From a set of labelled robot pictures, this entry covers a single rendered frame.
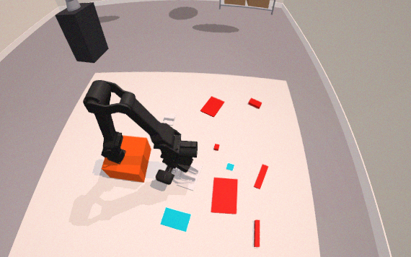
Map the teal flat plate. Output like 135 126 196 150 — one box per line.
161 208 191 232

